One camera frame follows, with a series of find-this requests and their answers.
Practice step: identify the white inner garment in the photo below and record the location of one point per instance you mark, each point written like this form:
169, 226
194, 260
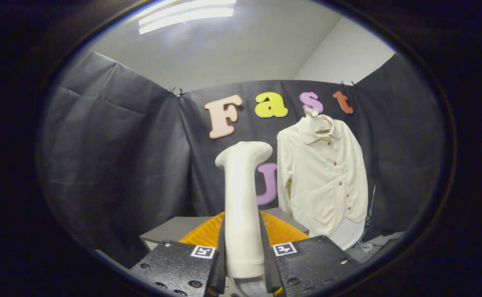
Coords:
350, 237

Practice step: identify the black binder clip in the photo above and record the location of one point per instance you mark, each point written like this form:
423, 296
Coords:
346, 83
176, 92

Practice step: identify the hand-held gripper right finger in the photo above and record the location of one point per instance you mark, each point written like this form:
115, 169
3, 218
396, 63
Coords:
311, 262

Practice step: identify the cream button-up shirt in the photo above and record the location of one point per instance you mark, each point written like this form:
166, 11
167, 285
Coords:
319, 181

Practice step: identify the black backdrop cloth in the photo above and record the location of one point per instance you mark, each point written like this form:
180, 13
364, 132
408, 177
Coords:
113, 156

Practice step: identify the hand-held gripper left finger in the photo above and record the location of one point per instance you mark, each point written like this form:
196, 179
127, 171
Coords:
175, 266

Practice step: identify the grey cabinet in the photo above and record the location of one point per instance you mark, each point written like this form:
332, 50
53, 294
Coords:
170, 229

